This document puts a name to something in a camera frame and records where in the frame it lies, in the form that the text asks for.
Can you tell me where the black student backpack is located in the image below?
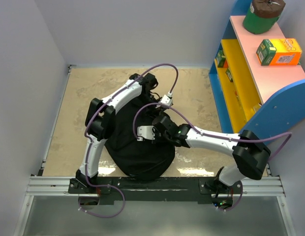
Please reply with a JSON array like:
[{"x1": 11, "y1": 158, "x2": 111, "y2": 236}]
[{"x1": 105, "y1": 97, "x2": 175, "y2": 181}]

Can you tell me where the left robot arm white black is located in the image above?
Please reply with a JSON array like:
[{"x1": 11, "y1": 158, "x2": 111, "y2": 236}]
[{"x1": 75, "y1": 73, "x2": 158, "y2": 193}]

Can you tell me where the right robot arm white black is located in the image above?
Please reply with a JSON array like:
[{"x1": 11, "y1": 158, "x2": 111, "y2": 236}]
[{"x1": 152, "y1": 115, "x2": 271, "y2": 193}]

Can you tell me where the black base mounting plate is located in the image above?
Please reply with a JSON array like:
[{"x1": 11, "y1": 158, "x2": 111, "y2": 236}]
[{"x1": 68, "y1": 177, "x2": 241, "y2": 205}]

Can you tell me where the small green box upper shelf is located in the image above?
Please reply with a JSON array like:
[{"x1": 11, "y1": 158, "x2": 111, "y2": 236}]
[{"x1": 215, "y1": 49, "x2": 228, "y2": 68}]

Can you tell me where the small green box shelf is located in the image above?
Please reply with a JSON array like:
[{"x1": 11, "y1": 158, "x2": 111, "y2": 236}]
[
  {"x1": 215, "y1": 49, "x2": 228, "y2": 68},
  {"x1": 225, "y1": 68, "x2": 233, "y2": 82}
]

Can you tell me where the small green box lower shelf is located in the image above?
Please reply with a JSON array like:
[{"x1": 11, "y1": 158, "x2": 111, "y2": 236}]
[{"x1": 225, "y1": 68, "x2": 233, "y2": 82}]

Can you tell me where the colourful wooden shelf unit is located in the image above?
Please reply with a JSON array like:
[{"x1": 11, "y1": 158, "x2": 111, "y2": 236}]
[{"x1": 209, "y1": 0, "x2": 305, "y2": 139}]

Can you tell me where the orange green crayon box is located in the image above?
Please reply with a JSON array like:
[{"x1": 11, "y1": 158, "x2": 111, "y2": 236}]
[{"x1": 256, "y1": 38, "x2": 303, "y2": 66}]

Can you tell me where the green brown cylinder container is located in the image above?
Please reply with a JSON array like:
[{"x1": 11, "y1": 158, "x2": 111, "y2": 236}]
[{"x1": 243, "y1": 0, "x2": 286, "y2": 34}]

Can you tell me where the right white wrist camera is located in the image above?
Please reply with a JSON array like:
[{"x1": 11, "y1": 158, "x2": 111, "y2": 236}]
[{"x1": 137, "y1": 125, "x2": 155, "y2": 141}]

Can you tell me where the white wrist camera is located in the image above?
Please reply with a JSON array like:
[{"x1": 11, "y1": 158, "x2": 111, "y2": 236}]
[
  {"x1": 137, "y1": 125, "x2": 155, "y2": 141},
  {"x1": 159, "y1": 93, "x2": 173, "y2": 106}
]

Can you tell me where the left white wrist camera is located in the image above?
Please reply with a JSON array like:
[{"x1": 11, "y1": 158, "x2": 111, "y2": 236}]
[{"x1": 159, "y1": 93, "x2": 173, "y2": 106}]

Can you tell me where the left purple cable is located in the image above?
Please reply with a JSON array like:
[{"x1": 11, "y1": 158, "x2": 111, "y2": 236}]
[{"x1": 78, "y1": 63, "x2": 179, "y2": 218}]

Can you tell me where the purple cable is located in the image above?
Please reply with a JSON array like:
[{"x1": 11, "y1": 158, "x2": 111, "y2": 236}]
[
  {"x1": 132, "y1": 102, "x2": 293, "y2": 211},
  {"x1": 78, "y1": 63, "x2": 179, "y2": 218}
]

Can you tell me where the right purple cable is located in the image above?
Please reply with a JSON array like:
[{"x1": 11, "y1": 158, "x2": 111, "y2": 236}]
[{"x1": 132, "y1": 102, "x2": 293, "y2": 211}]

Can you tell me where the aluminium rail frame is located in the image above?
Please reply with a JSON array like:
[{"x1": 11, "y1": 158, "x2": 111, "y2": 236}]
[{"x1": 13, "y1": 68, "x2": 296, "y2": 236}]

